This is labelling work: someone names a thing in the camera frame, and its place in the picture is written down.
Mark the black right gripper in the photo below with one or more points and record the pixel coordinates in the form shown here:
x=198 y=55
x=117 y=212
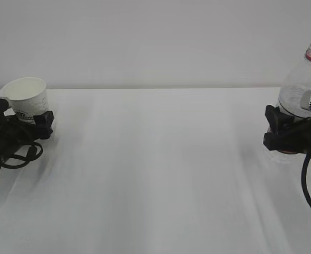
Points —
x=287 y=133

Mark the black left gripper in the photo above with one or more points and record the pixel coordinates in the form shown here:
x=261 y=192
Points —
x=15 y=140

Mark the white paper coffee cup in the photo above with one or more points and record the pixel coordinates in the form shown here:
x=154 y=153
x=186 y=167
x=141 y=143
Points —
x=27 y=97

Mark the clear plastic water bottle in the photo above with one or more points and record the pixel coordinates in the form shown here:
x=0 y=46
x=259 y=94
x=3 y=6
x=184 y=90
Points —
x=298 y=82

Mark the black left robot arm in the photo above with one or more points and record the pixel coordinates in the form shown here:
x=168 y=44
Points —
x=17 y=164

